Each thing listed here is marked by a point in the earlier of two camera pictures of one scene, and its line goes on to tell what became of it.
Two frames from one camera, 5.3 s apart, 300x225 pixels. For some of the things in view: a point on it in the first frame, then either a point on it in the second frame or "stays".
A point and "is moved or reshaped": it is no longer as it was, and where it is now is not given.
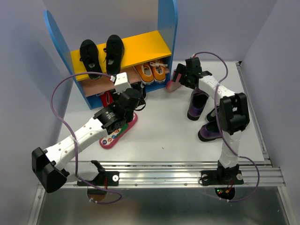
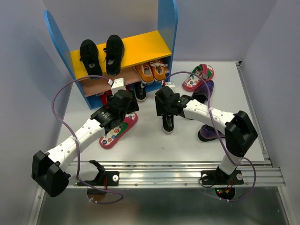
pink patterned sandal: x=117 y=134 stays
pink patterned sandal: x=171 y=86 is moved or reshaped
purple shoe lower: x=209 y=131 stays
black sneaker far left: x=90 y=56 stays
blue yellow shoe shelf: x=147 y=58 stays
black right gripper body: x=187 y=82 -> x=166 y=110
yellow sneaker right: x=159 y=71 stays
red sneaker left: x=107 y=98 stays
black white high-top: x=209 y=115 is moved or reshaped
